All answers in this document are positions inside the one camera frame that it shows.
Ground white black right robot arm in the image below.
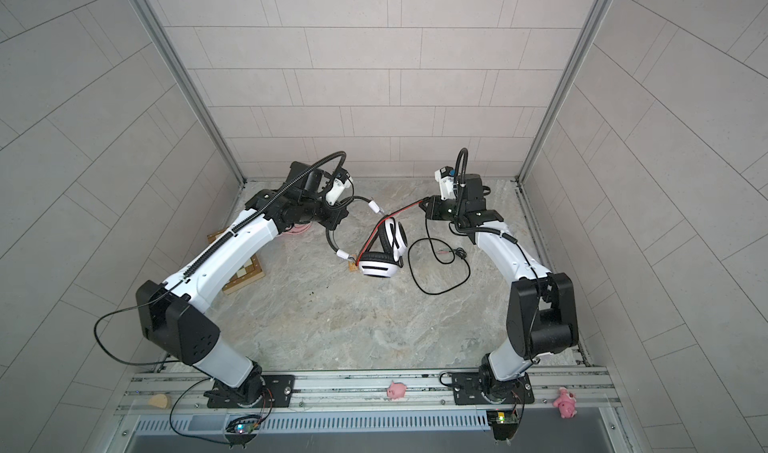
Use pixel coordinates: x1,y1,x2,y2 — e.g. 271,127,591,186
423,148,579,404

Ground pink pig toy centre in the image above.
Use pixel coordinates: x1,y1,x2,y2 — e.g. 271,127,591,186
386,382,407,401

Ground wooden folding chess board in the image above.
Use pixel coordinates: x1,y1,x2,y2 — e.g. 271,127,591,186
222,254,265,295

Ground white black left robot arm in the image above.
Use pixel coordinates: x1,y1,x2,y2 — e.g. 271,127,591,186
134,151,346,407

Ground left circuit board with led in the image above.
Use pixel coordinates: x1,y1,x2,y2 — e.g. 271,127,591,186
225,414,263,437

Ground white black headphones with cable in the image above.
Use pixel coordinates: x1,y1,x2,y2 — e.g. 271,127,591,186
325,195,427,278

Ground pink pig toy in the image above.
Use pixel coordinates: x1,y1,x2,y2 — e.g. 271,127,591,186
553,387,577,419
386,382,407,401

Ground pink headphones with cable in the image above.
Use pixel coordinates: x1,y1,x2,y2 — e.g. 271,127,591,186
284,223,312,235

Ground beige wooden piece on rail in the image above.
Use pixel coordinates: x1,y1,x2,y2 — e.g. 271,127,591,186
148,394,172,410

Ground pink pig toy right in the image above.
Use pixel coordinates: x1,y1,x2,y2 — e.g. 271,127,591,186
553,387,577,419

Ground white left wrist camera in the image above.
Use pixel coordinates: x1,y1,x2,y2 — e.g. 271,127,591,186
325,178,353,207

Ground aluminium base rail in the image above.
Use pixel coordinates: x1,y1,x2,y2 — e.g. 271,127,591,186
102,366,637,452

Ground right circuit board with led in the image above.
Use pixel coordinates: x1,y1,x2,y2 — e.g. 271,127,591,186
486,410,521,441

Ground circuit board with led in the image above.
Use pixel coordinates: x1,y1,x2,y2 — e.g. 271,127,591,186
225,414,263,437
486,410,521,441

